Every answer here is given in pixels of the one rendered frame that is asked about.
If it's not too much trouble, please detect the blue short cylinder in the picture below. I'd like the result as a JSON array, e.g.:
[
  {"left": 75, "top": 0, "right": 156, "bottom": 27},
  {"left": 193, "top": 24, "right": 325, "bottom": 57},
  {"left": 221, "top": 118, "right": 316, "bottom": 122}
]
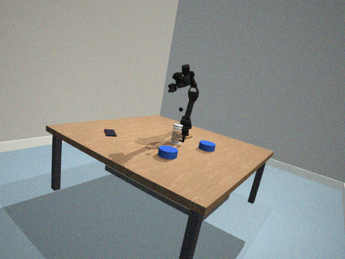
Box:
[
  {"left": 198, "top": 140, "right": 216, "bottom": 152},
  {"left": 158, "top": 146, "right": 178, "bottom": 159}
]

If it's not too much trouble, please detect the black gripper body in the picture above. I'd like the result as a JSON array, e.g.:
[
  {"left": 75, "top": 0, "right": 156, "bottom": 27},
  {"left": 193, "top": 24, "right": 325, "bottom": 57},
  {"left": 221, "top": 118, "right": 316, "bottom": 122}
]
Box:
[{"left": 172, "top": 77, "right": 191, "bottom": 91}]

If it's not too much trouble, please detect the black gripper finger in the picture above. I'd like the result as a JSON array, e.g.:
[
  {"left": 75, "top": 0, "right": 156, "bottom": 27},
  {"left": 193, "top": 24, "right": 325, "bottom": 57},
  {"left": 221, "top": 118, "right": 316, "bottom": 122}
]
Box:
[
  {"left": 177, "top": 79, "right": 187, "bottom": 88},
  {"left": 168, "top": 84, "right": 175, "bottom": 92}
]

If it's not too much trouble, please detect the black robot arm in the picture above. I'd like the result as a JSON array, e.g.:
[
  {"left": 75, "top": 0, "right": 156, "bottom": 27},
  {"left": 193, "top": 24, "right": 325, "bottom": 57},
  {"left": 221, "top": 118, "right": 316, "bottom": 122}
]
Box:
[{"left": 172, "top": 64, "right": 199, "bottom": 136}]

